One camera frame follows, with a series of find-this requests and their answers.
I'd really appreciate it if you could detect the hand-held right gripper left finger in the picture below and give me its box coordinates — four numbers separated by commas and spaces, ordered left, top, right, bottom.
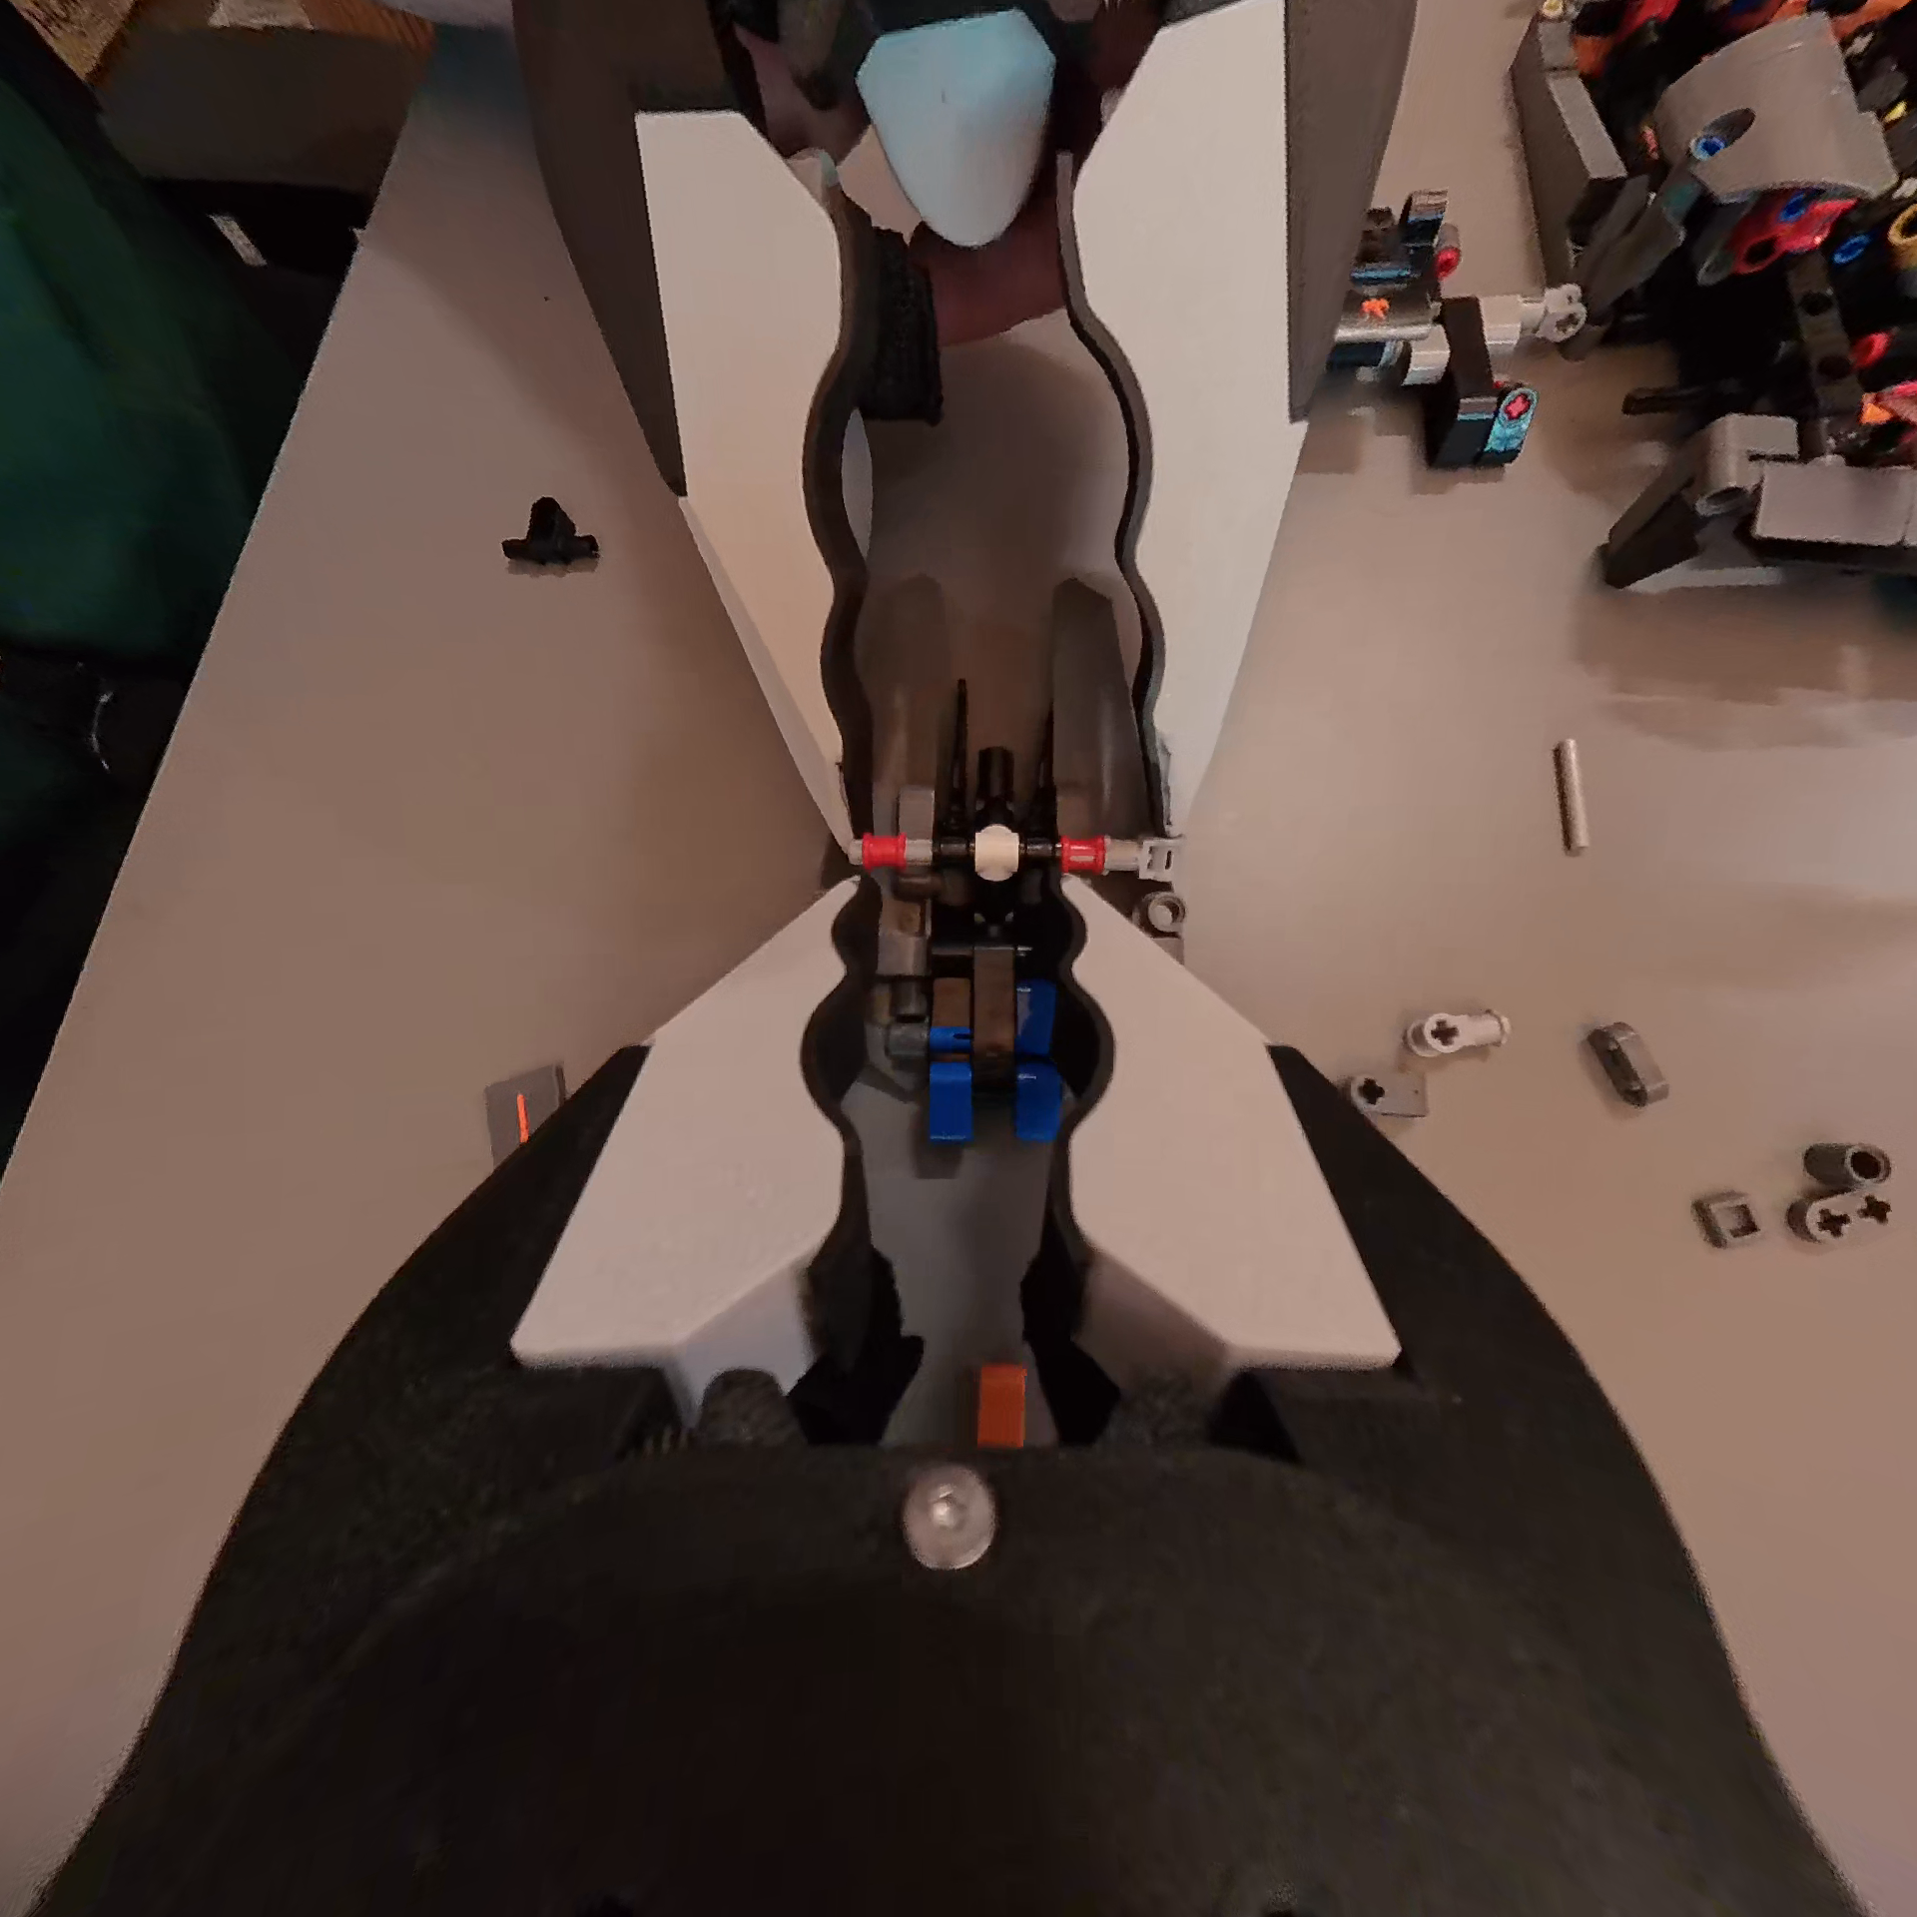
509, 880, 871, 1398

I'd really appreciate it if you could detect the brown cardboard box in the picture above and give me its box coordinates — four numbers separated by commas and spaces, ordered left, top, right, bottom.
65, 0, 440, 202

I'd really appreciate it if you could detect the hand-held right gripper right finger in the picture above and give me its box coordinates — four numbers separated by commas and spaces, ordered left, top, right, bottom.
1052, 880, 1406, 1398

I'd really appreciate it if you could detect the toy brick car chassis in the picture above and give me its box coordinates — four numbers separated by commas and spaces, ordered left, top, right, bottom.
1507, 0, 1917, 588

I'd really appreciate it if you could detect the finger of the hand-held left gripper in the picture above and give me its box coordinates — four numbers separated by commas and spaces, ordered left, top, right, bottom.
632, 110, 880, 863
1057, 0, 1304, 843

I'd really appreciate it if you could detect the small black brick assembly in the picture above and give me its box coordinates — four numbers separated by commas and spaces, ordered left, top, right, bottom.
1337, 186, 1593, 472

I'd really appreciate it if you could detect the dark grey double connector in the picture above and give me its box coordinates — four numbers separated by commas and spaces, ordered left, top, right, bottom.
1785, 1140, 1893, 1245

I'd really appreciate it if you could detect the grey winged brick assembly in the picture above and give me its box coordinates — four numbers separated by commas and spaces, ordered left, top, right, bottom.
846, 573, 1189, 1148

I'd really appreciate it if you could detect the black tee connector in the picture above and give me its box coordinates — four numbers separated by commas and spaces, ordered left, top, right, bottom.
502, 495, 601, 571

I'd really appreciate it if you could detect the grey tile with orange stripe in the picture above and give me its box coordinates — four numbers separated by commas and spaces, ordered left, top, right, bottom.
484, 1062, 571, 1165

